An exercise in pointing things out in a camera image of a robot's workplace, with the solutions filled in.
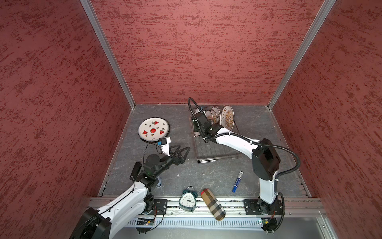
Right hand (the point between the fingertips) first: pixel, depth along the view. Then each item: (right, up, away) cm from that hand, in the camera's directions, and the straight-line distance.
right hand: (199, 123), depth 90 cm
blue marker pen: (+21, -33, -9) cm, 40 cm away
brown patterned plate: (+20, +4, +10) cm, 23 cm away
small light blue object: (-22, -34, -9) cm, 41 cm away
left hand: (-7, -14, -13) cm, 20 cm away
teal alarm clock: (-6, -38, -17) cm, 42 cm away
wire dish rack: (+5, -19, +3) cm, 20 cm away
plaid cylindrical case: (+8, -41, -19) cm, 46 cm away
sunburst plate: (+10, +4, +1) cm, 11 cm away
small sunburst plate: (+7, +5, +5) cm, 10 cm away
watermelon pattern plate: (-33, -5, +13) cm, 35 cm away
